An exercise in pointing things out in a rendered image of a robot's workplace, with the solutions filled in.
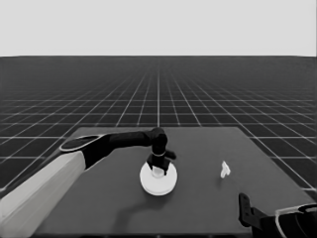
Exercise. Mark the large thick white disc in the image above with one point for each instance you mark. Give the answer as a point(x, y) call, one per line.
point(148, 184)

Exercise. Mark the small white T-shaped piece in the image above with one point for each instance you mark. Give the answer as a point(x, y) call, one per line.
point(225, 170)

